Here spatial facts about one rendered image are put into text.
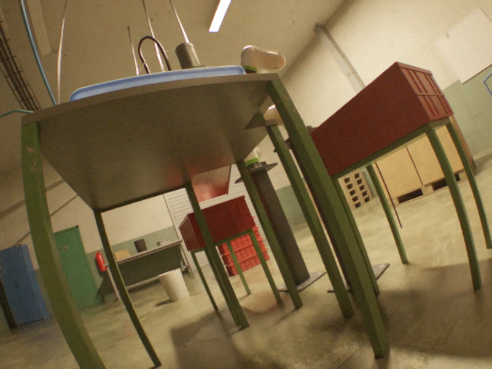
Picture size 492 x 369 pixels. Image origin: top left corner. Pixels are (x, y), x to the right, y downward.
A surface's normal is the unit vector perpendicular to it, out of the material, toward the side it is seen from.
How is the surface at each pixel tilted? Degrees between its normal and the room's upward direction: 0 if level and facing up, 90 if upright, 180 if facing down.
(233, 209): 90
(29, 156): 90
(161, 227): 90
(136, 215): 90
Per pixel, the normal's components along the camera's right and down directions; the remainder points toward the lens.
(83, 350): 0.37, -0.31
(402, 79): -0.86, 0.28
